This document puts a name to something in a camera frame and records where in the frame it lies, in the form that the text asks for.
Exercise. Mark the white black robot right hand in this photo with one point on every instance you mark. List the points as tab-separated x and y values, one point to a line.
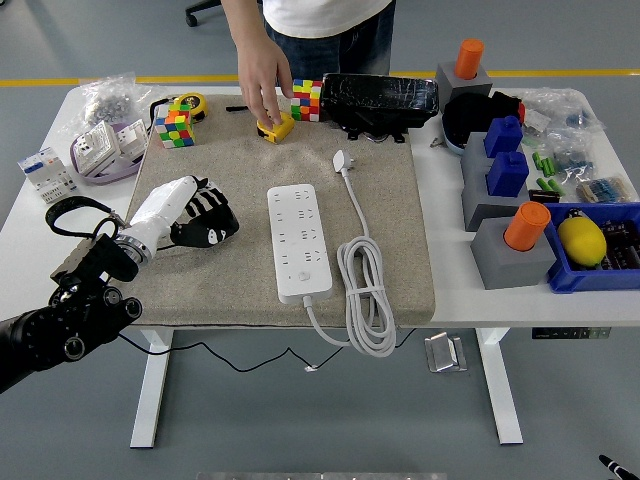
612	469

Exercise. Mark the person's right hand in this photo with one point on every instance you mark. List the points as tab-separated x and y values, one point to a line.
262	70

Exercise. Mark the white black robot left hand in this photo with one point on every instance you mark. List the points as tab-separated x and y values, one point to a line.
160	210

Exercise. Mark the black power adapter plug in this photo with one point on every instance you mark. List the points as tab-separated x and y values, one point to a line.
231	222

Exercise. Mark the white power strip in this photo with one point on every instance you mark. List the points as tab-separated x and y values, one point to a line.
297	240

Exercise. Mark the person's right forearm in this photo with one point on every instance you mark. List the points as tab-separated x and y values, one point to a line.
245	20

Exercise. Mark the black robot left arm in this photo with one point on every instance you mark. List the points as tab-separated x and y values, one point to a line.
50	330

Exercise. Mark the tall multicolour puzzle cube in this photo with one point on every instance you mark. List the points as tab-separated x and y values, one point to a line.
307	105

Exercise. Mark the purple plastic tray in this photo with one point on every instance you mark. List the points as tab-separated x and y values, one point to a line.
107	177

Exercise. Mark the round yellow black tape measure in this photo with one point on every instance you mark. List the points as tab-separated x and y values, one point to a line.
196	102

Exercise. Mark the small white socket panel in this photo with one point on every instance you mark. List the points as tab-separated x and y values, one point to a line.
131	137

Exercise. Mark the person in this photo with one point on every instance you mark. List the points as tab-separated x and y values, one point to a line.
330	30

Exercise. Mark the beige fabric mat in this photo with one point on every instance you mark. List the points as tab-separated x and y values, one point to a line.
225	165

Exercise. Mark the black office chair base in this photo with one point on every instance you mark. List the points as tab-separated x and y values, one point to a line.
192	17

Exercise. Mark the large white socket panel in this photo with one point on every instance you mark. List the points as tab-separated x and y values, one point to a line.
95	145

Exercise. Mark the black wrapped device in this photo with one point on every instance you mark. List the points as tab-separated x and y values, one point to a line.
375	95

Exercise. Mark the white circuit breaker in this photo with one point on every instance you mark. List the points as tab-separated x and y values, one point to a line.
47	175

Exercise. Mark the clear bag of screws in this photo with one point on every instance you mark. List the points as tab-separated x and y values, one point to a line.
107	102

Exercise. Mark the white table leg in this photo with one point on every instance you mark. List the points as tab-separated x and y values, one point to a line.
150	400
502	400

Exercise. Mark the black table control panel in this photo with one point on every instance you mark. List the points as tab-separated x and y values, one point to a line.
570	333

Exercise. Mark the small grey holder block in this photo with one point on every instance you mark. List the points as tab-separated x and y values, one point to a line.
447	75

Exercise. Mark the small metal clip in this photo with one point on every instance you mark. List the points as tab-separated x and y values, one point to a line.
437	142

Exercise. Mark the blue plastic bin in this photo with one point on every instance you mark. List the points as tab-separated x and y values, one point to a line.
575	282

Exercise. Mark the light blue bowl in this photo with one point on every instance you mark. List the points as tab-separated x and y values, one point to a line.
450	142

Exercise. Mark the slim orange cylinder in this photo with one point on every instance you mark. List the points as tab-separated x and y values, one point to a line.
469	60

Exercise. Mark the black cloth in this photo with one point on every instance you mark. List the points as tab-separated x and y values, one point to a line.
467	112

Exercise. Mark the black electronic components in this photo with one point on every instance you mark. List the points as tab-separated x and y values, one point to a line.
620	245

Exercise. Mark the large grey holder block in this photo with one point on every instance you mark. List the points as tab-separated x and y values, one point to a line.
500	270

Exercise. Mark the yellow lemon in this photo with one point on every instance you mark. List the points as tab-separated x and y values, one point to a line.
582	242

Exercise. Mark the grey stepped block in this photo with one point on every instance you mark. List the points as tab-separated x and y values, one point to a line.
475	200

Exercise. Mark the blue plastic block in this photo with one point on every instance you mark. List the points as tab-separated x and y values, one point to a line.
507	175
502	137

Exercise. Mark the wide orange cylinder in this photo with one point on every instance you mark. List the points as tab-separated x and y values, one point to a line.
525	227

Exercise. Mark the clear bag of resistors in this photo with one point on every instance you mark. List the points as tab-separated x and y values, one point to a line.
602	189

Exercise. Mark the small black component box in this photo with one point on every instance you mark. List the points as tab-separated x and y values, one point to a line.
541	196

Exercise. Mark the small green cylinder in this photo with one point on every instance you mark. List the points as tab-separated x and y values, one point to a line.
543	183
544	165
551	167
557	188
537	160

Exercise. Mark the clear bag of white parts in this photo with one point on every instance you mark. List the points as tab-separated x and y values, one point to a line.
560	107

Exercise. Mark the clear bag of blue parts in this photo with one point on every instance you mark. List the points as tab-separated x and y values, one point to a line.
572	155

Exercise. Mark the silver metal bracket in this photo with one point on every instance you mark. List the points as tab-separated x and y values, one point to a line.
442	352

